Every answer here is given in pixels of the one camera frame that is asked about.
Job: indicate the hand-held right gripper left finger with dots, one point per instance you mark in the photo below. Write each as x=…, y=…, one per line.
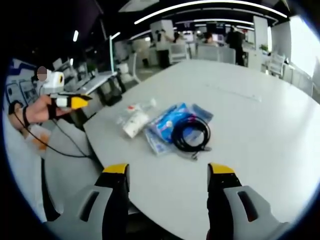
x=100, y=200

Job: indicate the person's left hand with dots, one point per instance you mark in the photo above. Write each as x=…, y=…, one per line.
x=42, y=110

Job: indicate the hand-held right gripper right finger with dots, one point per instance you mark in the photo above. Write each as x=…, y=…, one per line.
x=240, y=200

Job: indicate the blue plastic packet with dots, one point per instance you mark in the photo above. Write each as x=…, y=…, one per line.
x=162, y=127

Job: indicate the green potted plant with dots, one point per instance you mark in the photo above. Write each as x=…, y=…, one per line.
x=264, y=48

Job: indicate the white and orange object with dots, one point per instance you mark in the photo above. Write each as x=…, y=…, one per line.
x=37, y=137

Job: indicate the clear plastic bag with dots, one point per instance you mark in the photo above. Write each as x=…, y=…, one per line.
x=136, y=107

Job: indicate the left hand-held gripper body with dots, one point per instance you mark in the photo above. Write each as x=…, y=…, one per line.
x=53, y=81

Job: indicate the grey mesh office chair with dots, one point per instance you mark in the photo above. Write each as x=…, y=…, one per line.
x=178, y=53

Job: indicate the white paper cup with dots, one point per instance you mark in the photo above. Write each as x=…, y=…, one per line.
x=134, y=123

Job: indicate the white office chair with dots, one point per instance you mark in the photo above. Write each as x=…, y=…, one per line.
x=277, y=65
x=127, y=70

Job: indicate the curved ceiling light strip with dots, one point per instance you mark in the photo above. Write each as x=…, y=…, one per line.
x=210, y=5

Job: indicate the white table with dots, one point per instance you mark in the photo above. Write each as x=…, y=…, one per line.
x=250, y=120

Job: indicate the upright green-edged panel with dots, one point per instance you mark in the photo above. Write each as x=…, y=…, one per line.
x=111, y=52

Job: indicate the long white desk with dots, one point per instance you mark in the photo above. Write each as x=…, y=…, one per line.
x=96, y=81

